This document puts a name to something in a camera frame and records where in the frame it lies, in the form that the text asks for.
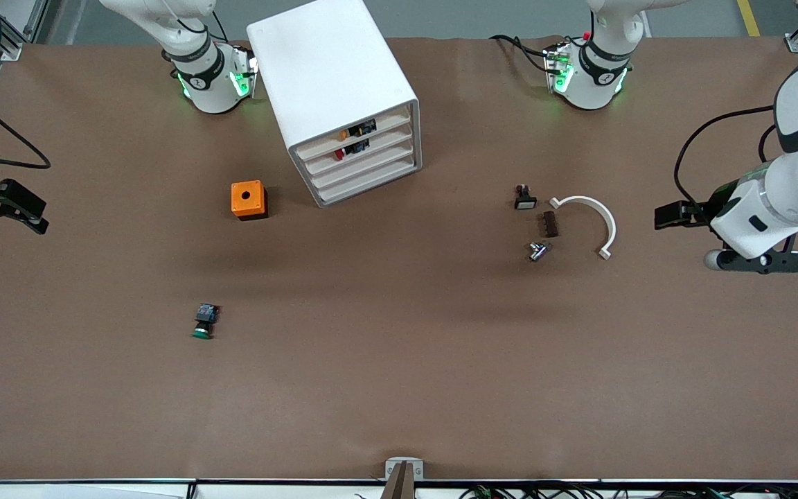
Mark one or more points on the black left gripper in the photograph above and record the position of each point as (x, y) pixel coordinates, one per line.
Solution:
(705, 205)

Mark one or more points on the red mushroom push button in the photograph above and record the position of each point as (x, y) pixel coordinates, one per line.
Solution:
(354, 148)

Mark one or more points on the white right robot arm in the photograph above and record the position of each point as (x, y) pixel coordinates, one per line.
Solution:
(212, 90)

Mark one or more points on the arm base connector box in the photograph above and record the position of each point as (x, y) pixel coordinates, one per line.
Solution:
(560, 73)
(243, 80)

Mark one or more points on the black square push button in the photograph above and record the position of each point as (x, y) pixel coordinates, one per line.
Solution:
(525, 201)

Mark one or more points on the green mushroom push button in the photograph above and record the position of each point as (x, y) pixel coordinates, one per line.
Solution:
(205, 317)

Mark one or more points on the brown terminal block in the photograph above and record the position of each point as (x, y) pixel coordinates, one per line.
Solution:
(548, 224)

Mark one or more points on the silver metal fitting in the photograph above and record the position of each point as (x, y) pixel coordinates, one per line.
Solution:
(537, 251)

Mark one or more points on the white curved plastic bracket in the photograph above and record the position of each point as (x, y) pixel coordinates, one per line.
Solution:
(610, 225)

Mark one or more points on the orange button enclosure box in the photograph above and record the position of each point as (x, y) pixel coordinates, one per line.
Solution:
(246, 197)

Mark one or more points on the yellow and black switch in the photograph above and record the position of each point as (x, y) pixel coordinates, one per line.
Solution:
(361, 129)

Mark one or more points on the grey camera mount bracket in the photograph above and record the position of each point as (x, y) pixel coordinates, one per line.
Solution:
(392, 468)

